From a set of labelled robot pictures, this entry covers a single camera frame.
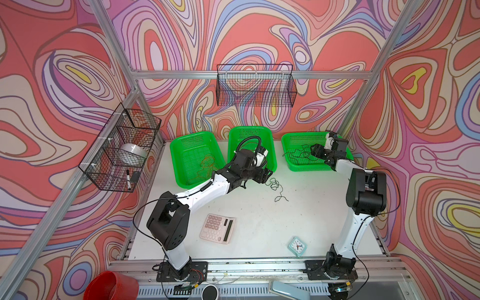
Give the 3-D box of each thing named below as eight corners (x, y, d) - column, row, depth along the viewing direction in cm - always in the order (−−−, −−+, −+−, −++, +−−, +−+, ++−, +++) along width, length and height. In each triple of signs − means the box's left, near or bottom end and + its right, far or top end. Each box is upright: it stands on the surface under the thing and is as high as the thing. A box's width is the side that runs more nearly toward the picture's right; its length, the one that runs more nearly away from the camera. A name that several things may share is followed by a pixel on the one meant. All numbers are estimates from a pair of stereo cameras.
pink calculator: (200, 238, 83) (199, 236, 81) (208, 214, 90) (208, 211, 88) (229, 245, 81) (229, 242, 79) (235, 220, 89) (235, 217, 86)
